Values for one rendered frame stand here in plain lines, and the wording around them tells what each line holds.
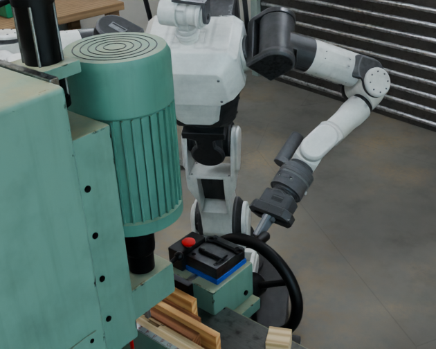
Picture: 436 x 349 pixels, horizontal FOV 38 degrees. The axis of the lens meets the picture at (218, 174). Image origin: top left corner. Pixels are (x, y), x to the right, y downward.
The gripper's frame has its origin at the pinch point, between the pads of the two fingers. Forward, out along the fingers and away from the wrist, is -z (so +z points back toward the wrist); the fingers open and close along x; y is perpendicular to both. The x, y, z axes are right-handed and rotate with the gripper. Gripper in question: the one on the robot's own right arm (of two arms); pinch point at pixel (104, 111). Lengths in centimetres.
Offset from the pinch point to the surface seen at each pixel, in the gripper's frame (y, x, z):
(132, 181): 9.9, -8.1, -20.6
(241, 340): 33, 29, -30
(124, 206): 14.4, -6.3, -19.3
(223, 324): 32.1, 29.7, -23.9
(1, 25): -37, 129, 244
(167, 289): 28.0, 15.5, -17.6
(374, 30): -127, 294, 103
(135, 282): 27.9, 7.1, -16.4
